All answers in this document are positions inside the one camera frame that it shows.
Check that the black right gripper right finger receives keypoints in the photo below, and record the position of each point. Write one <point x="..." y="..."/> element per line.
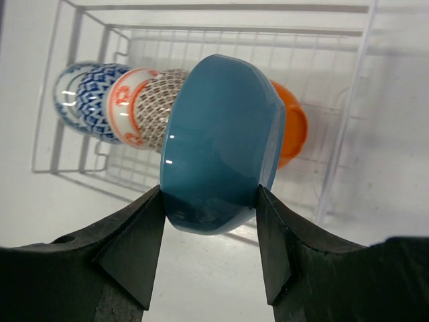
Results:
<point x="313" y="275"/>

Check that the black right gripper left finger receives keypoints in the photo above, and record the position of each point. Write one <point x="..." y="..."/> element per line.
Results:
<point x="103" y="272"/>

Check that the white bowl blue orange rim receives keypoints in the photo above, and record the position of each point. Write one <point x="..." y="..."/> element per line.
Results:
<point x="296" y="128"/>

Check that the teal blue bowl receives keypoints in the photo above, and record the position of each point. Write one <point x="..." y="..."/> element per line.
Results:
<point x="222" y="143"/>

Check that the orange geometric patterned bowl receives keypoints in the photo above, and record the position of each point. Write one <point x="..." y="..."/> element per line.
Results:
<point x="91" y="96"/>

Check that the orange floral bowl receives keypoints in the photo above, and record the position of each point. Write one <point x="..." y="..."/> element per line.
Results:
<point x="119" y="105"/>

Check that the brown patterned bowl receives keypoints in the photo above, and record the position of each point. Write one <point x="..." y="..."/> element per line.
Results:
<point x="153" y="106"/>

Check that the blue floral bowl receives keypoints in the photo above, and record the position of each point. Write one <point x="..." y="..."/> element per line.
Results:
<point x="64" y="94"/>

